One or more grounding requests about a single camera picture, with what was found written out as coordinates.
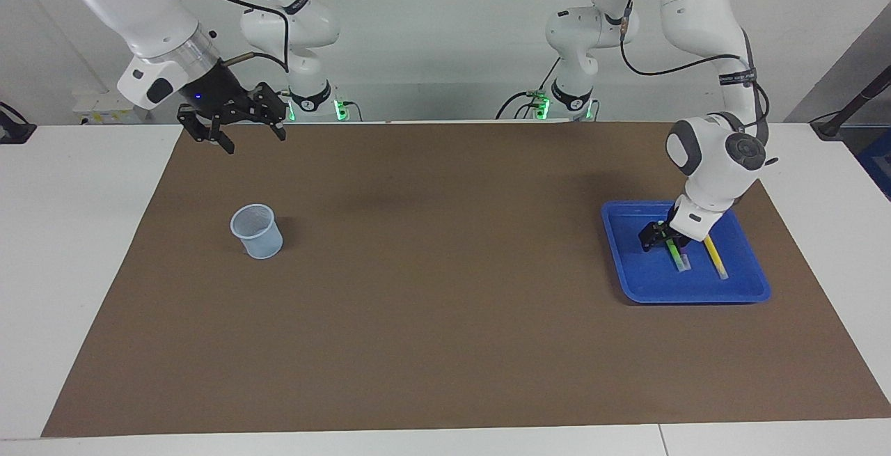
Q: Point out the blue crate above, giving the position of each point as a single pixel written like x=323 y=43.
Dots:
x=878 y=163

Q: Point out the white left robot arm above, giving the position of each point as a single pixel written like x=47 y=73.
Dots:
x=696 y=10

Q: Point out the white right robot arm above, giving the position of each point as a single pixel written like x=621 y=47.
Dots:
x=125 y=3

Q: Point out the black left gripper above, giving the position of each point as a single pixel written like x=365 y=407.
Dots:
x=675 y=230

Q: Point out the green pen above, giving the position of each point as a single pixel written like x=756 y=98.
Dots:
x=676 y=255

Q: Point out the yellow pen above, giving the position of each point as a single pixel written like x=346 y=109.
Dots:
x=715 y=257

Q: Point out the brown table mat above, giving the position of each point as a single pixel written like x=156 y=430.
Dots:
x=445 y=303

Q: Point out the translucent plastic cup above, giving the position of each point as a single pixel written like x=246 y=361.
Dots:
x=261 y=237

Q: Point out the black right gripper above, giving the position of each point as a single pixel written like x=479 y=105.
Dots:
x=216 y=94

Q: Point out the white power strip box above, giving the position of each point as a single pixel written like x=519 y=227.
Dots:
x=97 y=108

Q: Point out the black clamp mount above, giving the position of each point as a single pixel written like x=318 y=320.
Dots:
x=14 y=132

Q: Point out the black stand pole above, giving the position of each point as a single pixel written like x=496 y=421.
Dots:
x=853 y=104

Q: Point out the blue plastic tray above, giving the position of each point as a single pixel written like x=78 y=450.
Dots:
x=668 y=285

